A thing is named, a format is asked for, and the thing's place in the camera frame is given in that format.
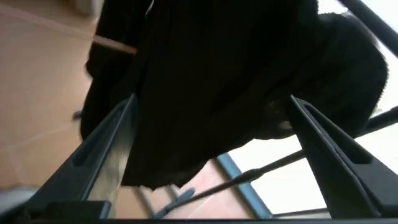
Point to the black clothes rack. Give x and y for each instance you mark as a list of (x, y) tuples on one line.
[(373, 21)]

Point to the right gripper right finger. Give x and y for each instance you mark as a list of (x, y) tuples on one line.
[(342, 174)]

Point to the black garment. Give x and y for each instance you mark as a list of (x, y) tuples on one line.
[(217, 77)]

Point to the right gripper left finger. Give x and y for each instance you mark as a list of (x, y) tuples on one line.
[(93, 174)]

